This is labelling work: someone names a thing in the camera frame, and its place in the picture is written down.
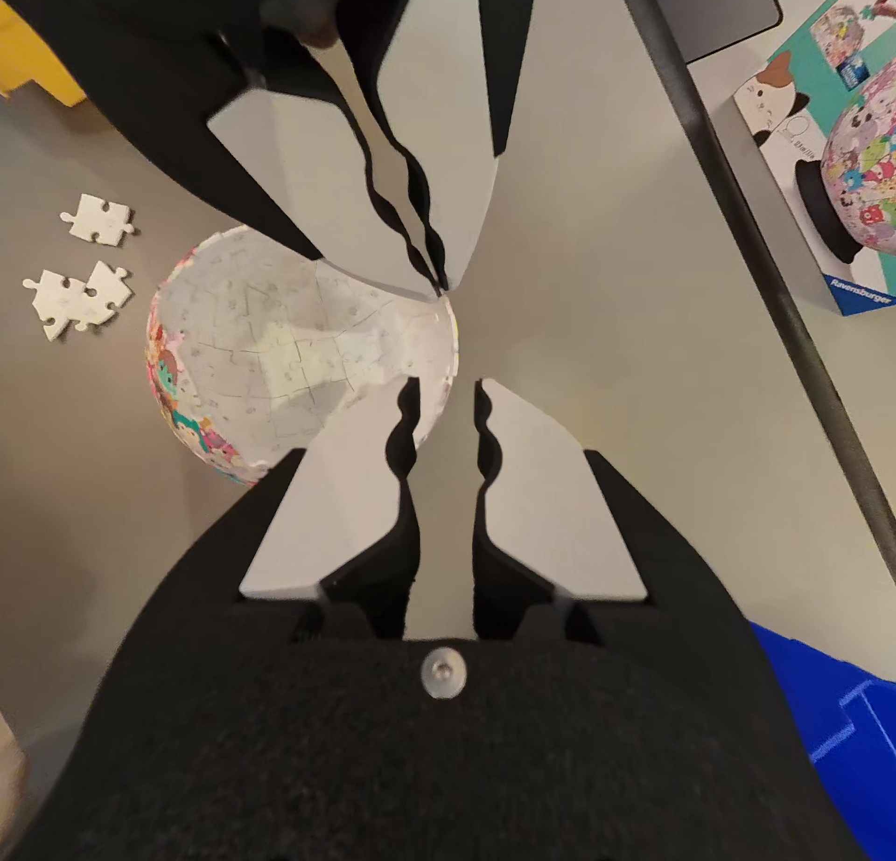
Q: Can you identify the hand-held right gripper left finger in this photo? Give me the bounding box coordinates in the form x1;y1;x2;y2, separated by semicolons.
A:
238;377;422;641

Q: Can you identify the yellow plastic bin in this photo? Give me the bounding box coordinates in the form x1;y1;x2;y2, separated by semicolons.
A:
0;0;88;106

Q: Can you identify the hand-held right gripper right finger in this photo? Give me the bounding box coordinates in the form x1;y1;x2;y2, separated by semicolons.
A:
471;378;650;641

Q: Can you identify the grey laptop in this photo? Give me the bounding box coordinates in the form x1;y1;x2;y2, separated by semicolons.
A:
640;0;783;64

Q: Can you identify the white puzzle piece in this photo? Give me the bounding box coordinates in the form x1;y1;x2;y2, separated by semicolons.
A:
73;260;134;332
22;269;88;343
59;194;136;248

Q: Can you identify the colourful puzzle ball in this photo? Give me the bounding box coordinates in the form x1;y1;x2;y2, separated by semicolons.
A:
145;224;459;487

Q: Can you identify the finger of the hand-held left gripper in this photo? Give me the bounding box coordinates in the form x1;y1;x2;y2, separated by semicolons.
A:
206;88;443;299
374;0;501;295

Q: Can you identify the blue plastic bin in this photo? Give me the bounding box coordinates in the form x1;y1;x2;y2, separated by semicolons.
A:
749;622;896;861

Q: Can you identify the puzzle ball cardboard box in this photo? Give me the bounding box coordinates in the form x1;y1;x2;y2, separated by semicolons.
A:
734;0;896;318

